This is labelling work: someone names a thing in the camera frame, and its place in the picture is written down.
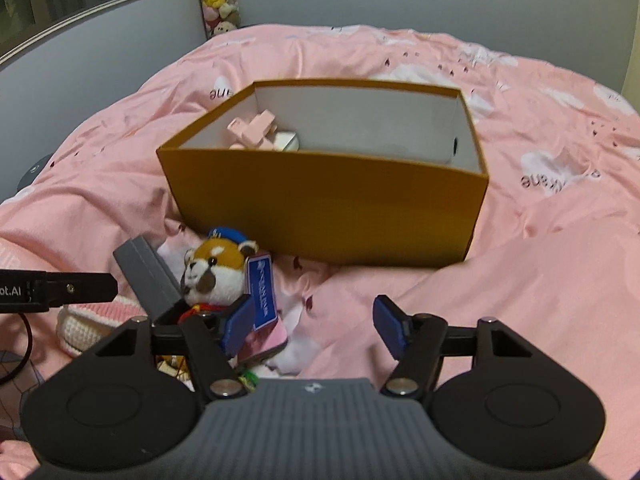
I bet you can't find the red panda plush toy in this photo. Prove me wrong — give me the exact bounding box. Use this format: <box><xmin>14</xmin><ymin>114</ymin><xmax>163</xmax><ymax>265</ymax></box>
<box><xmin>180</xmin><ymin>226</ymin><xmax>288</xmax><ymax>362</ymax></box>

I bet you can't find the crocheted cream pink doll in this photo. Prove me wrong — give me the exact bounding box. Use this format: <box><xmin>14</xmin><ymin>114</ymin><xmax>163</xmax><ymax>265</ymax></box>
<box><xmin>56</xmin><ymin>295</ymin><xmax>145</xmax><ymax>356</ymax></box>

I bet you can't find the grey small box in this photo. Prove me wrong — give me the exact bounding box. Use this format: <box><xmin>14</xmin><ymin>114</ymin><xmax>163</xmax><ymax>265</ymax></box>
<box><xmin>113</xmin><ymin>236</ymin><xmax>186</xmax><ymax>325</ymax></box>

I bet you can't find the pink phone holder stick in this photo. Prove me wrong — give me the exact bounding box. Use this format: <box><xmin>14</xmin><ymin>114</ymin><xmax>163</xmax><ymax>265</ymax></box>
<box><xmin>227</xmin><ymin>110</ymin><xmax>276</xmax><ymax>151</ymax></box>

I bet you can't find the white rectangular power bank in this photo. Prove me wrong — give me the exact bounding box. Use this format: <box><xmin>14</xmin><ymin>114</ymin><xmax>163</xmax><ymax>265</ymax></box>
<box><xmin>270</xmin><ymin>131</ymin><xmax>300</xmax><ymax>152</ymax></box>

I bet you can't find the red green feather toy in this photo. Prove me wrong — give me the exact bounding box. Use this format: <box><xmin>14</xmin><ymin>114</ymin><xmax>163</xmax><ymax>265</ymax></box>
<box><xmin>236</xmin><ymin>367</ymin><xmax>260</xmax><ymax>392</ymax></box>

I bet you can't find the round dark stool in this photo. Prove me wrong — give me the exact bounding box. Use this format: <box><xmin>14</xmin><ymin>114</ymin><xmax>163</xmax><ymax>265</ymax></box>
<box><xmin>16</xmin><ymin>154</ymin><xmax>52</xmax><ymax>192</ymax></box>

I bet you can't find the pink patterned duvet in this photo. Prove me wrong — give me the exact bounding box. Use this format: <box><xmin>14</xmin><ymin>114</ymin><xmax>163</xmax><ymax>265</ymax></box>
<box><xmin>1</xmin><ymin>25</ymin><xmax>639</xmax><ymax>479</ymax></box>

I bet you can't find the orange cardboard box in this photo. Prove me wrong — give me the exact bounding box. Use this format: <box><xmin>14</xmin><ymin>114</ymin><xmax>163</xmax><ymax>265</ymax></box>
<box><xmin>157</xmin><ymin>79</ymin><xmax>489</xmax><ymax>268</ymax></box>

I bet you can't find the black cable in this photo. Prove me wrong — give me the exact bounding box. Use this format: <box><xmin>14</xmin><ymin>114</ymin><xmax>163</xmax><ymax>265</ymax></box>
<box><xmin>0</xmin><ymin>312</ymin><xmax>35</xmax><ymax>388</ymax></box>

